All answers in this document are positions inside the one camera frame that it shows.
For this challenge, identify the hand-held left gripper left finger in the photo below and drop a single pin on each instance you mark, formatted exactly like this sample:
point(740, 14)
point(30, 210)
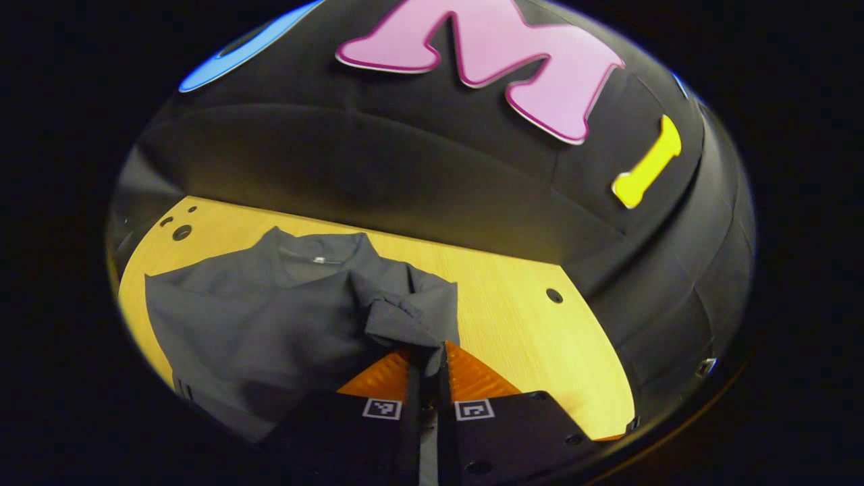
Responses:
point(410, 439)

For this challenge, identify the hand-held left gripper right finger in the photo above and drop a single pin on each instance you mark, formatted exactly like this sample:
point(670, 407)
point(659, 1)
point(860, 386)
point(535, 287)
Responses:
point(447, 439)

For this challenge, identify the dark grey collared shirt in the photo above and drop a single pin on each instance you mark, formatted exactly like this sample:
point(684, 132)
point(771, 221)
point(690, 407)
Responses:
point(270, 317)

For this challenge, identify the silver metal clip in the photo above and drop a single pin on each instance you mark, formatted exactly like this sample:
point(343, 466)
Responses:
point(705, 366)

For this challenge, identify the black backdrop cloth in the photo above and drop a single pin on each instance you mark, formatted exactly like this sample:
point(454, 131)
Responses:
point(418, 155)

